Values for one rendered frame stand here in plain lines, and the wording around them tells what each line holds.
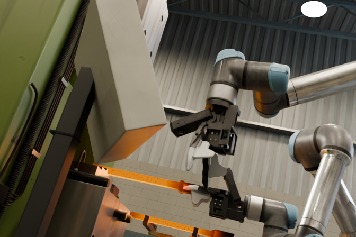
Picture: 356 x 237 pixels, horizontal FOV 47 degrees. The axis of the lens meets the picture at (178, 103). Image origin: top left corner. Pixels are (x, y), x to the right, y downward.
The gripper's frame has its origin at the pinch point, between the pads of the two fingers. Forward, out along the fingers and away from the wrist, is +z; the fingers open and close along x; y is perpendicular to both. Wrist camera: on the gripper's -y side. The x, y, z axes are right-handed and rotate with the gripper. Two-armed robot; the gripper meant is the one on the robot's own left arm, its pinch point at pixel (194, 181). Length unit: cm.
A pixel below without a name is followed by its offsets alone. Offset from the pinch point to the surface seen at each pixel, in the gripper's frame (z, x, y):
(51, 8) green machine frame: -38, -18, -47
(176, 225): 1, 74, -32
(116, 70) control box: -8.7, -35.4, -5.7
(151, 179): -6.7, 32.2, -27.5
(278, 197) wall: -195, 788, -111
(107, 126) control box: -2.0, -24.4, -11.2
